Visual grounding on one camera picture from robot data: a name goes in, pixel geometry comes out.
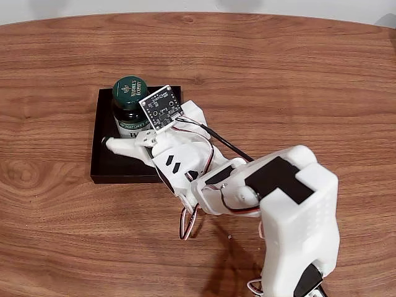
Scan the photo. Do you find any green-capped biotin pill bottle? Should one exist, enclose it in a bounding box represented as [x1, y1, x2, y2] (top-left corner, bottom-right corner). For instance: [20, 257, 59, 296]
[111, 75, 155, 140]

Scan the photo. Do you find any shallow black cardboard box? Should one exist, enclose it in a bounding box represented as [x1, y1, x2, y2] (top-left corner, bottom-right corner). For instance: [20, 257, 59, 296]
[90, 85, 183, 184]

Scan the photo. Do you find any black camera circuit board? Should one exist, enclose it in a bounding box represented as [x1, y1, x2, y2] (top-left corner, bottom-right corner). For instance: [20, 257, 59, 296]
[138, 84, 185, 133]

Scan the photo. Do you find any black camera cable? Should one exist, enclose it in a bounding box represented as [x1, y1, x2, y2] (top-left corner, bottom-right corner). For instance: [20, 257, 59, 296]
[174, 116, 256, 163]

